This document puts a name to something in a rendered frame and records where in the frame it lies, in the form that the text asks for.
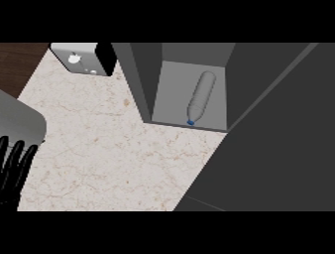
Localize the dark grey cabinet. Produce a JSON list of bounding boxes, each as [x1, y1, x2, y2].
[[109, 43, 319, 134]]

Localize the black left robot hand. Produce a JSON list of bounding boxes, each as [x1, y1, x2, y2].
[[0, 135, 39, 212]]

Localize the dark grey cabinet door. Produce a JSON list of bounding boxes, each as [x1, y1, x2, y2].
[[172, 43, 335, 212]]

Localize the clear water bottle blue cap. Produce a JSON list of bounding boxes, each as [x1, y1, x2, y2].
[[186, 69, 218, 127]]

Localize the silver and black appliance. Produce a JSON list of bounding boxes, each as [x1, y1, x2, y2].
[[48, 43, 118, 77]]

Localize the pale grey rounded appliance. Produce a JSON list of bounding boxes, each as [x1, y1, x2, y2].
[[0, 77, 48, 157]]

